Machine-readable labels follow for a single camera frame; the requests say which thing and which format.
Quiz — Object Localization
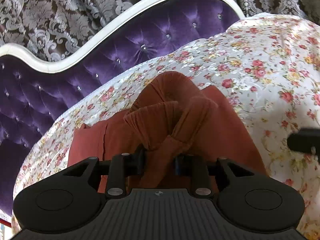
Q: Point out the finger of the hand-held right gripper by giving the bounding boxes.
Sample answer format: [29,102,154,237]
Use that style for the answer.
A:
[287,128,320,155]

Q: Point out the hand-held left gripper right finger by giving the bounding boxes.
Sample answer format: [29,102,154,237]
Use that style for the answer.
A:
[175,154,255,197]

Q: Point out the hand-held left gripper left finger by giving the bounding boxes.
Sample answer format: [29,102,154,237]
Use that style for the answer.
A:
[62,146,146,198]

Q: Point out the rust red pants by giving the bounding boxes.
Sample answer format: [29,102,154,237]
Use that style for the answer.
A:
[67,71,269,194]

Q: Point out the floral bedsheet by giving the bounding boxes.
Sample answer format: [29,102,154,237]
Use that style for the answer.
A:
[11,12,320,240]

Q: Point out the purple tufted white-framed headboard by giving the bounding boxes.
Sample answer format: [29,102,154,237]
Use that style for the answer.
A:
[0,0,245,215]

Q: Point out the grey damask curtain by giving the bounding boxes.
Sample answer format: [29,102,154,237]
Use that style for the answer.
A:
[0,0,320,63]

